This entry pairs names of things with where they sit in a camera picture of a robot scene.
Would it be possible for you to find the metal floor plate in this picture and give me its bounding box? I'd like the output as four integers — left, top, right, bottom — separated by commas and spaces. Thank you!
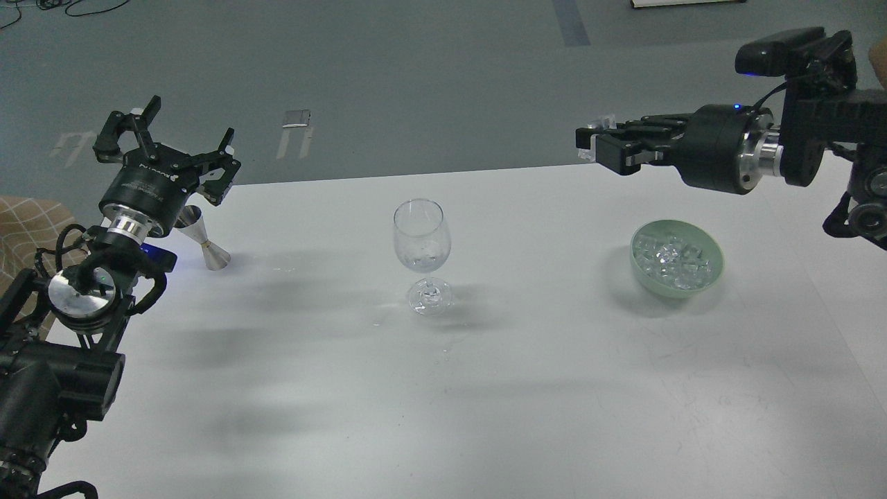
281, 110, 311, 129

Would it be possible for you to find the clear wine glass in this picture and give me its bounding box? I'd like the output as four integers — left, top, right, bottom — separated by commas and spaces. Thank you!
392, 198, 454, 316

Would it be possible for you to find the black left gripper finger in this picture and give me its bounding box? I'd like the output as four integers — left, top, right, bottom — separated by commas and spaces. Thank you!
188, 128, 241, 207
93, 96, 161, 164

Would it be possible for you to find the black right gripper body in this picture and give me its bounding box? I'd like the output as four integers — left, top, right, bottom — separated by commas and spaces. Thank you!
669, 105, 773, 195

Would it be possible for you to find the steel double jigger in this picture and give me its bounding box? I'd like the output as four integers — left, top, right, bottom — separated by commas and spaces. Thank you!
174, 205, 231, 271

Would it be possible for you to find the clear ice cube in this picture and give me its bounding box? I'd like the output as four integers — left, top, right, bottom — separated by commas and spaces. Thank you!
577, 114, 617, 162

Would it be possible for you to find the green bowl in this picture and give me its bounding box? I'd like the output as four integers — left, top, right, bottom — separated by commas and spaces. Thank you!
629, 219, 725, 299

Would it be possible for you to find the beige checked chair cushion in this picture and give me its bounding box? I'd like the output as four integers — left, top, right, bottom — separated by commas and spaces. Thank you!
1, 195, 87, 339

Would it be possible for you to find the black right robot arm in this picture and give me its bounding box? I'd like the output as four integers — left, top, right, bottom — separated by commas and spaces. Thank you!
574, 26, 886, 249

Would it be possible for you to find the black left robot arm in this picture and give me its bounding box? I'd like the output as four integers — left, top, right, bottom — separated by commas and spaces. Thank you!
1, 96, 241, 498

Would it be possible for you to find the black cable on floor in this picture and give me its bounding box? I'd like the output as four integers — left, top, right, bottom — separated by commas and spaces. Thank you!
0, 0, 132, 28

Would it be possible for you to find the pile of clear ice cubes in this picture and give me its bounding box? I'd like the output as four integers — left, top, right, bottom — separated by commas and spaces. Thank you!
631, 234, 714, 290

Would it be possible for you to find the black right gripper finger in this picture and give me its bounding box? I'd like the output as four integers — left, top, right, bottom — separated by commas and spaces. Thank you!
574, 114, 691, 149
595, 132, 685, 175

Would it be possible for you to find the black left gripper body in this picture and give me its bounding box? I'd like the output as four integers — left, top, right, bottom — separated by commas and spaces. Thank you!
98, 144, 205, 238

